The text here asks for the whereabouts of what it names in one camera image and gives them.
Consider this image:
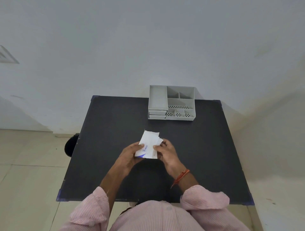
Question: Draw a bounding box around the person's left forearm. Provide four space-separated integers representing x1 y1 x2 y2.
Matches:
99 164 130 200

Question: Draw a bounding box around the white paper packet blue print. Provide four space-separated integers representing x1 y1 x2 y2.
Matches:
135 129 164 160

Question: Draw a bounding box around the orange thread bracelet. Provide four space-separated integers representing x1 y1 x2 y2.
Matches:
170 169 191 190

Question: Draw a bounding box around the person's left hand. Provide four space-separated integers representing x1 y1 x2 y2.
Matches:
114 142 145 176

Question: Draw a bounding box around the person's right forearm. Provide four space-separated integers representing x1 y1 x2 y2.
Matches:
176 170 200 195

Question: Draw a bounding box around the pink striped shirt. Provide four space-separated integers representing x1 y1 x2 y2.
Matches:
59 184 251 231

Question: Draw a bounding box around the grey plastic desk organizer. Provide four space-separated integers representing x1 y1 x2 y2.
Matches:
148 85 196 121

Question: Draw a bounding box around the person's right hand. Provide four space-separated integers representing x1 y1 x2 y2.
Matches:
152 139 186 179

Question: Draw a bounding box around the black round stool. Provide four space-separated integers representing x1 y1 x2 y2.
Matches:
64 133 79 157

